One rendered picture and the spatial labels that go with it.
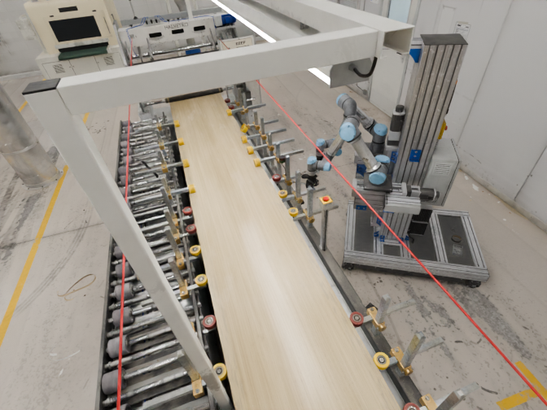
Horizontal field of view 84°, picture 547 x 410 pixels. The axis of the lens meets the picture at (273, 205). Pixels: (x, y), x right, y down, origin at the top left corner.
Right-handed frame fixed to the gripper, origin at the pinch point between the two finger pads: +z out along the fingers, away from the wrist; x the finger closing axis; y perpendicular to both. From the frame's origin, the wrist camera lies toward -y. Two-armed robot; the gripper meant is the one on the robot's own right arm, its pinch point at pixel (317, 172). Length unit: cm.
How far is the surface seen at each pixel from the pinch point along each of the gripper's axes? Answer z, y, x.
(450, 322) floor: 83, 60, -145
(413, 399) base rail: 12, -34, -193
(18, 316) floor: 82, -315, 7
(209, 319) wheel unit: -8, -128, -119
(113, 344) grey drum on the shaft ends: -3, -186, -111
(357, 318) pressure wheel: -8, -46, -151
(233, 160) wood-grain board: -7, -74, 45
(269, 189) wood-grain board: -8, -55, -14
